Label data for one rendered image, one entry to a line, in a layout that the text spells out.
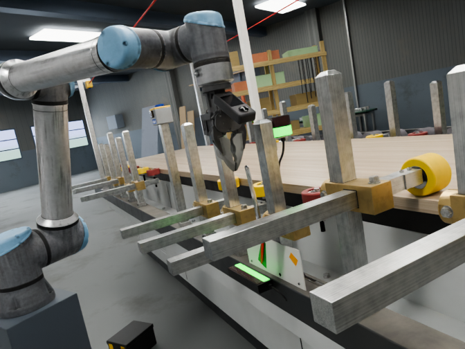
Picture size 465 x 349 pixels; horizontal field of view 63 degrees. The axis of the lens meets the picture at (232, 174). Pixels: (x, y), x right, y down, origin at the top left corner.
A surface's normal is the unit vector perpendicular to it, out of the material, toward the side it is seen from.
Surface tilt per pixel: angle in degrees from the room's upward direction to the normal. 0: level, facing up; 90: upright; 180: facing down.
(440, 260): 90
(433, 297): 90
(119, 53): 91
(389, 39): 90
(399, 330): 0
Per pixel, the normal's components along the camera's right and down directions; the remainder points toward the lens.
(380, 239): -0.87, 0.23
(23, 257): 0.80, -0.07
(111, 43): -0.48, 0.22
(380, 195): 0.47, 0.05
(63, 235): 0.55, 0.33
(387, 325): -0.18, -0.97
